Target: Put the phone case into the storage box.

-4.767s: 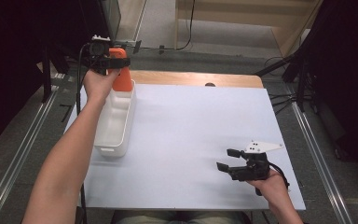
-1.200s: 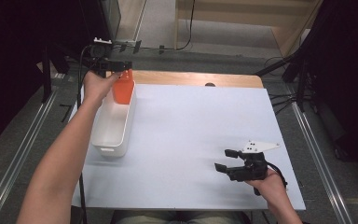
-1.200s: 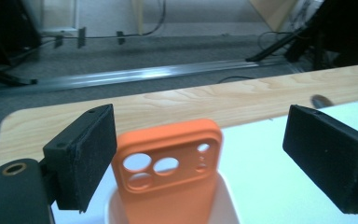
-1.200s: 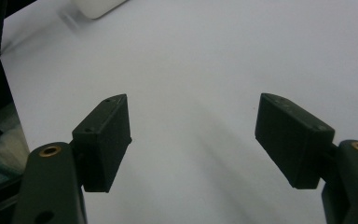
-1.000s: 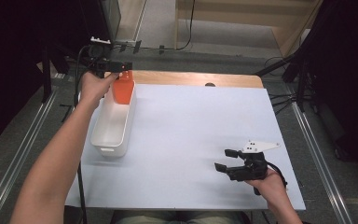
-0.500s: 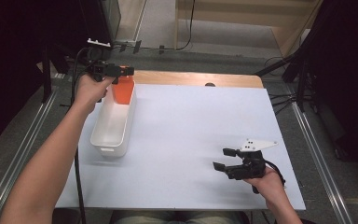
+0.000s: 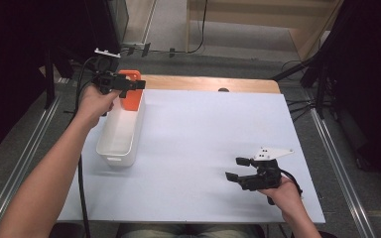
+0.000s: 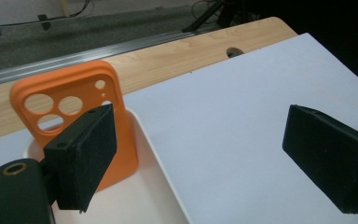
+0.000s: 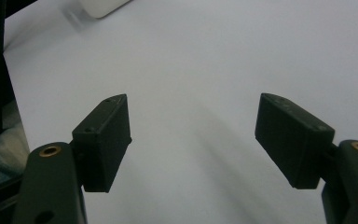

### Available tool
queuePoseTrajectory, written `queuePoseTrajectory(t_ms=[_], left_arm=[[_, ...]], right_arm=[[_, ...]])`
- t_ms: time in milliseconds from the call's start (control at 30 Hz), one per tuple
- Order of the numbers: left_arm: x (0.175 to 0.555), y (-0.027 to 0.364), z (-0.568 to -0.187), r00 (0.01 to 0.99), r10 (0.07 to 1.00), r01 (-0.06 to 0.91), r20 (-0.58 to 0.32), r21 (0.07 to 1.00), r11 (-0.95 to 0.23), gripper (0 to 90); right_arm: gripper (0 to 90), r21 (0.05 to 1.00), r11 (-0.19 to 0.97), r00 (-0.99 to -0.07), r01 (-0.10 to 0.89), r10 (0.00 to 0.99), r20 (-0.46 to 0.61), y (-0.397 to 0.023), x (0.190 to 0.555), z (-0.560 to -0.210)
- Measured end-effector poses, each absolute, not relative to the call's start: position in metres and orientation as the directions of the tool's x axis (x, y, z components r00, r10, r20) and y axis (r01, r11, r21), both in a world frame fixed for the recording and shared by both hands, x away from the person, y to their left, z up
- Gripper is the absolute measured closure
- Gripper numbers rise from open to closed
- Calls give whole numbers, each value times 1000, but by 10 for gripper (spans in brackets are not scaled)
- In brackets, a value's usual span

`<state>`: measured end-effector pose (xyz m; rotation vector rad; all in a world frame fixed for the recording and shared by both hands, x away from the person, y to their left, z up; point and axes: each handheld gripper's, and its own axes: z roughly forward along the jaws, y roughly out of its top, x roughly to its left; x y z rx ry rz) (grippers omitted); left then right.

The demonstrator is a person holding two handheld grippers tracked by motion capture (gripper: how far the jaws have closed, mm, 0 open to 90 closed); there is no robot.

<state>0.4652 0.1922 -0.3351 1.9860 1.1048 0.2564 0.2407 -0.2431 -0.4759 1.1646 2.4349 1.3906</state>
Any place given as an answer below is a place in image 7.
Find black curtain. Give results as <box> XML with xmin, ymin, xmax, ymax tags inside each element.
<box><xmin>0</xmin><ymin>0</ymin><xmax>122</xmax><ymax>162</ymax></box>
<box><xmin>311</xmin><ymin>0</ymin><xmax>381</xmax><ymax>186</ymax></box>

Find glass cabinet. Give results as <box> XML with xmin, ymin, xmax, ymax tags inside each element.
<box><xmin>107</xmin><ymin>0</ymin><xmax>130</xmax><ymax>44</ymax></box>

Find thin black hanging cable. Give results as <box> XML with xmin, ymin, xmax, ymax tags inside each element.
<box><xmin>173</xmin><ymin>0</ymin><xmax>209</xmax><ymax>55</ymax></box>

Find wooden table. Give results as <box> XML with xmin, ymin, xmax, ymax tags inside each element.
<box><xmin>140</xmin><ymin>73</ymin><xmax>282</xmax><ymax>94</ymax></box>

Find person's right hand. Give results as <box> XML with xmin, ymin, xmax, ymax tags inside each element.
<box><xmin>259</xmin><ymin>176</ymin><xmax>304</xmax><ymax>218</ymax></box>

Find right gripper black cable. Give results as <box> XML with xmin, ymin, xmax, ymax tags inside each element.
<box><xmin>279</xmin><ymin>169</ymin><xmax>305</xmax><ymax>199</ymax></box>

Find black metal stand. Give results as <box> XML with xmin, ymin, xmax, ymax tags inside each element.
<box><xmin>271</xmin><ymin>56</ymin><xmax>331</xmax><ymax>120</ymax></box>
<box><xmin>44</xmin><ymin>46</ymin><xmax>104</xmax><ymax>111</ymax></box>

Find orange phone case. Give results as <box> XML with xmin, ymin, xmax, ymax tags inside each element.
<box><xmin>118</xmin><ymin>69</ymin><xmax>143</xmax><ymax>112</ymax></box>

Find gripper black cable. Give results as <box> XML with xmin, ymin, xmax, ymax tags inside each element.
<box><xmin>279</xmin><ymin>169</ymin><xmax>305</xmax><ymax>199</ymax></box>
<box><xmin>74</xmin><ymin>56</ymin><xmax>101</xmax><ymax>238</ymax></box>

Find white plastic storage box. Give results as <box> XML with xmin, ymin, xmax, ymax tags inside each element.
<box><xmin>95</xmin><ymin>86</ymin><xmax>147</xmax><ymax>168</ymax></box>

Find black floor cable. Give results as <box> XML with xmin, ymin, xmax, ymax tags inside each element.
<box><xmin>286</xmin><ymin>98</ymin><xmax>314</xmax><ymax>122</ymax></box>

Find person's left hand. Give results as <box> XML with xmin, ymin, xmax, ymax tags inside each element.
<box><xmin>75</xmin><ymin>86</ymin><xmax>122</xmax><ymax>129</ymax></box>

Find white table mat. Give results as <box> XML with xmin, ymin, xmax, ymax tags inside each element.
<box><xmin>57</xmin><ymin>86</ymin><xmax>326</xmax><ymax>225</ymax></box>

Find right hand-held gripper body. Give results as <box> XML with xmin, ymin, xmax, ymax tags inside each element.
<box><xmin>241</xmin><ymin>147</ymin><xmax>296</xmax><ymax>192</ymax></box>

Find person's grey pants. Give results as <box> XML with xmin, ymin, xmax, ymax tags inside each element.
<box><xmin>117</xmin><ymin>223</ymin><xmax>262</xmax><ymax>238</ymax></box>

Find metal floor rail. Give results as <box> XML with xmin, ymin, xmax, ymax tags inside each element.
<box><xmin>306</xmin><ymin>88</ymin><xmax>378</xmax><ymax>238</ymax></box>
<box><xmin>0</xmin><ymin>93</ymin><xmax>64</xmax><ymax>238</ymax></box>

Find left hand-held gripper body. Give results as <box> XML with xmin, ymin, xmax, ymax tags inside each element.
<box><xmin>91</xmin><ymin>48</ymin><xmax>127</xmax><ymax>96</ymax></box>

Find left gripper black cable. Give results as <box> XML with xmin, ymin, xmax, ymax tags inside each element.
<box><xmin>74</xmin><ymin>56</ymin><xmax>101</xmax><ymax>238</ymax></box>

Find light wooden shelf frame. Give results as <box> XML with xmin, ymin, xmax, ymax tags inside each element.
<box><xmin>186</xmin><ymin>0</ymin><xmax>345</xmax><ymax>62</ymax></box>

